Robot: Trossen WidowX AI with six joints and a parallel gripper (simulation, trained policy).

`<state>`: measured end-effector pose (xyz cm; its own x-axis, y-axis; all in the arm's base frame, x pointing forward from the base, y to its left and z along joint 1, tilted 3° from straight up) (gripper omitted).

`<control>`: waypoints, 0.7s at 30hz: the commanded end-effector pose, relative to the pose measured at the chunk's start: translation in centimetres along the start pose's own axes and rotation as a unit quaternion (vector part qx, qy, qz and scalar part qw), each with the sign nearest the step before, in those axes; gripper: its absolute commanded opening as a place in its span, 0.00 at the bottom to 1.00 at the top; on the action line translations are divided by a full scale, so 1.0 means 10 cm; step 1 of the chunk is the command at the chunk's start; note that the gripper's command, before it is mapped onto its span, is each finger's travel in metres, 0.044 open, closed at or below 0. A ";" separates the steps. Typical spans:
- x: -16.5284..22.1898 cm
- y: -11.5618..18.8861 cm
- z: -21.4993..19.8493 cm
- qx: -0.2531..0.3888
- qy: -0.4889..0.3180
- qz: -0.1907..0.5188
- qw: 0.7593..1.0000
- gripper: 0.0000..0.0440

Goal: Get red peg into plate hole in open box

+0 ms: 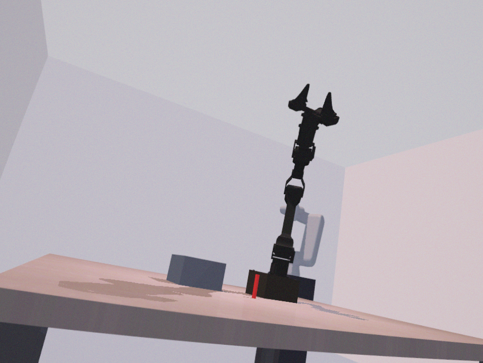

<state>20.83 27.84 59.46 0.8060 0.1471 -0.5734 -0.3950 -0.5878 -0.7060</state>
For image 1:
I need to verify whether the red peg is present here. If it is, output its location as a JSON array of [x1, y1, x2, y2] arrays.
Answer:
[[252, 274, 260, 299]]

